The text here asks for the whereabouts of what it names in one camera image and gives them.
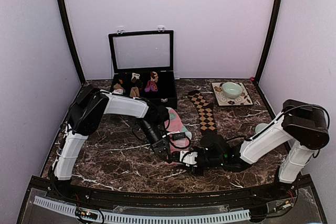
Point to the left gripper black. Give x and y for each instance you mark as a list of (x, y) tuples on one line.
[(161, 145)]

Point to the pink mint patterned sock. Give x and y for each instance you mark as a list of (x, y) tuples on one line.
[(174, 125)]

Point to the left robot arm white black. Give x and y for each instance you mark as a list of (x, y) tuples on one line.
[(84, 117)]

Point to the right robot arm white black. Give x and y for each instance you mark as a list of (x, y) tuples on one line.
[(305, 124)]

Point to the brown argyle sock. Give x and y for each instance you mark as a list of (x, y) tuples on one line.
[(205, 111)]

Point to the celadon bowl on table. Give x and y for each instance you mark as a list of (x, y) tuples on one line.
[(260, 127)]

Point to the square floral ceramic plate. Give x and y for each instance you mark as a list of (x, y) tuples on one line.
[(243, 100)]

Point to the celadon bowl on plate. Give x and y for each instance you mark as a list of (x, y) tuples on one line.
[(231, 90)]

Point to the rolled tan sock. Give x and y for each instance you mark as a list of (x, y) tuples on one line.
[(135, 92)]

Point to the rolled purple orange sock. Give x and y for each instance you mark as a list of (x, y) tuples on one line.
[(151, 86)]

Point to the rolled pink white sock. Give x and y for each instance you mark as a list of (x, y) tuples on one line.
[(118, 91)]

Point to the rolled cream brown sock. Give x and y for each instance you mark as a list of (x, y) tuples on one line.
[(154, 76)]

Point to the rolled brown orange sock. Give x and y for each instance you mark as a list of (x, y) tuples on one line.
[(118, 84)]

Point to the rolled white brown sock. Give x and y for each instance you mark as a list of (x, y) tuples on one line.
[(135, 77)]

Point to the black glass-lid storage box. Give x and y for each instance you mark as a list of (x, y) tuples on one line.
[(142, 52)]

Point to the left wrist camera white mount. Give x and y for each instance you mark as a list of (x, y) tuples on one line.
[(177, 135)]

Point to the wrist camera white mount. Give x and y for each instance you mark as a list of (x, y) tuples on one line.
[(177, 135), (188, 158)]

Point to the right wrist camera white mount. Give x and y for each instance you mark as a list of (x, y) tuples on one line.
[(188, 158)]

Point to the white slotted cable duct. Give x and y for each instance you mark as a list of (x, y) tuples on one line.
[(89, 215)]

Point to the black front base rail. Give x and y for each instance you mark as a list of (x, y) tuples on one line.
[(176, 188)]

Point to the right black frame post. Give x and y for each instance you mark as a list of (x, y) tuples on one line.
[(268, 40)]

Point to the black frame post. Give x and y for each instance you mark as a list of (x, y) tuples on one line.
[(70, 40), (268, 40)]

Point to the left black frame post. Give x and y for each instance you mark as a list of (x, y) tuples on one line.
[(70, 40)]

